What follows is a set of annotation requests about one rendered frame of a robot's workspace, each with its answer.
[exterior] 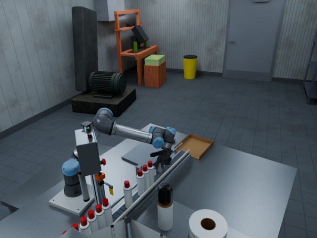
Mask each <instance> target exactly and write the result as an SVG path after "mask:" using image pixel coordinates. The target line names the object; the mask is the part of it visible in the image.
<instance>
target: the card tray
mask: <svg viewBox="0 0 317 238"><path fill-rule="evenodd" d="M180 143H183V144H182V145H181V146H180V147H179V148H178V149H177V150H176V152H179V151H180V150H182V151H185V152H187V151H188V150H190V152H189V153H190V154H191V157H193V158H195V159H198V160H200V159H201V158H202V156H203V155H204V154H205V153H206V152H207V151H208V150H209V149H210V147H211V146H212V145H213V143H214V141H212V140H209V139H206V138H203V137H199V136H195V135H192V134H189V135H188V136H187V137H185V138H184V139H183V140H182V141H181V142H180ZM180 143H179V144H180ZM179 144H177V145H176V146H175V147H174V149H175V148H176V147H177V146H178V145H179Z"/></svg>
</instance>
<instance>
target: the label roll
mask: <svg viewBox="0 0 317 238"><path fill-rule="evenodd" d="M227 230H228V225H227V222H226V220H225V219H224V217H223V216H222V215H221V214H219V213H217V212H215V211H213V210H209V209H202V210H198V211H196V212H194V213H193V214H192V215H191V217H190V219H189V235H188V238H226V236H227Z"/></svg>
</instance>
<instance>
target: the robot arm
mask: <svg viewBox="0 0 317 238"><path fill-rule="evenodd" d="M112 119H113V113H112V111H111V110H110V109H108V108H101V109H99V110H98V111H97V114H96V116H95V117H94V119H93V120H92V124H93V129H94V131H95V135H96V138H97V139H98V138H99V136H100V135H101V133H103V134H106V135H109V136H112V135H116V136H121V137H125V138H128V139H132V140H136V141H140V142H144V143H148V144H151V145H153V146H154V147H155V148H157V149H159V148H161V149H163V150H161V151H158V152H155V153H151V154H150V156H151V157H156V156H158V158H157V161H156V165H155V168H156V175H158V174H159V172H165V169H164V165H170V163H171V160H172V157H170V156H171V153H172V152H173V150H171V148H172V144H173V141H174V137H175V133H176V129H174V128H171V127H167V128H166V129H164V128H160V127H157V126H151V127H150V129H149V132H146V131H142V130H138V129H135V128H131V127H126V126H123V125H119V124H116V123H115V122H114V121H112ZM79 168H80V164H79V159H78V154H77V149H75V150H74V151H73V152H72V154H71V155H70V158H69V160H68V161H66V162H64V164H63V166H62V171H63V175H64V180H65V186H64V194H65V196H67V197H77V196H80V195H81V194H82V190H81V186H80V181H79V177H78V173H77V170H78V169H79Z"/></svg>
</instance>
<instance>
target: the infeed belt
mask: <svg viewBox="0 0 317 238"><path fill-rule="evenodd" d="M184 153H185V151H182V150H181V151H180V152H179V153H178V154H177V155H176V156H175V157H174V158H173V159H172V160H171V163H170V165H165V166H164V169H165V172H166V171H167V170H168V169H169V168H170V167H171V166H172V165H173V164H174V163H175V162H176V161H177V160H178V159H179V158H180V157H181V156H182V155H183V154H184ZM188 155H189V153H188V154H187V155H186V156H185V157H184V158H183V159H181V160H180V161H179V162H178V164H177V165H175V166H174V167H173V168H172V170H170V172H169V173H168V174H167V175H166V176H165V177H164V178H163V179H162V180H161V181H160V182H159V183H158V184H157V185H156V186H155V187H154V188H153V189H152V190H151V191H150V192H149V193H148V194H147V195H146V196H145V197H144V198H143V199H142V200H141V201H140V202H139V203H138V204H137V205H136V206H135V207H134V208H133V209H132V210H131V211H130V212H129V213H128V214H127V215H126V217H127V216H128V215H129V214H130V213H131V212H132V211H133V210H134V209H135V208H136V207H137V206H138V205H139V204H140V203H141V202H142V201H143V200H144V199H145V198H146V197H147V196H148V195H149V194H150V193H151V192H152V191H153V190H154V189H155V188H156V187H157V186H158V185H159V184H160V183H161V182H162V181H163V180H164V179H165V178H166V177H167V176H168V175H169V174H170V173H171V172H172V171H173V170H174V169H175V168H176V167H177V166H178V165H179V164H180V163H181V162H182V161H183V160H184V159H185V158H186V157H187V156H188ZM165 172H159V174H158V175H155V176H154V182H156V181H157V180H158V179H159V178H160V177H161V176H162V175H163V174H164V173H165ZM139 197H140V196H138V192H136V193H135V194H134V195H133V196H132V198H133V203H134V202H135V201H136V200H137V199H138V198H139ZM126 210H127V209H126V208H125V204H123V205H122V206H121V207H120V209H118V210H117V211H116V212H115V213H114V214H113V215H112V218H113V222H114V221H115V220H116V219H117V218H118V217H120V216H121V215H122V214H123V213H124V212H125V211H126ZM124 219H125V217H124V218H123V220H124Z"/></svg>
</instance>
